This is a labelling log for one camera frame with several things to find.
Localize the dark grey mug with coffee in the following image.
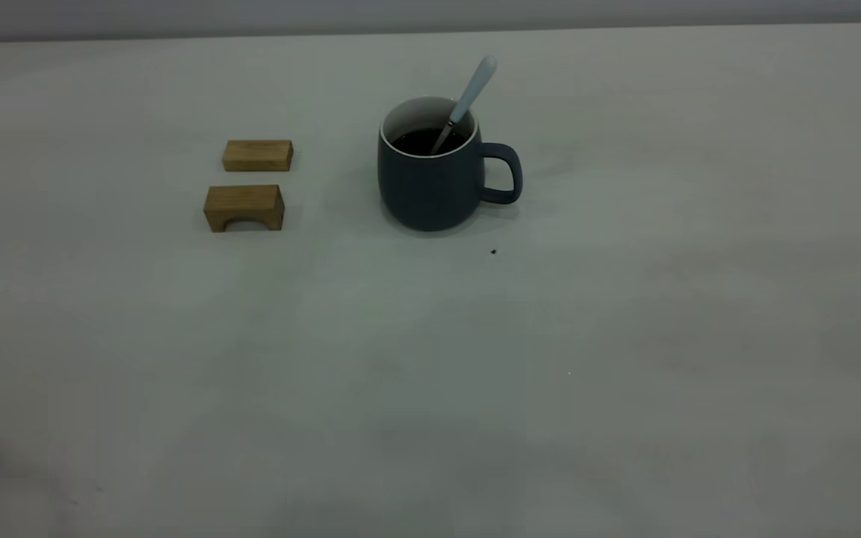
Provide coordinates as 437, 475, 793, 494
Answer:
377, 96, 524, 233

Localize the spoon with light blue handle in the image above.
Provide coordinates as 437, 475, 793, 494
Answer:
430, 55, 499, 155

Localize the arched wooden block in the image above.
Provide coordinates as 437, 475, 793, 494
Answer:
203, 185, 286, 233

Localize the flat rectangular wooden block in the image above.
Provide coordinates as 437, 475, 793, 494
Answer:
222, 140, 294, 173

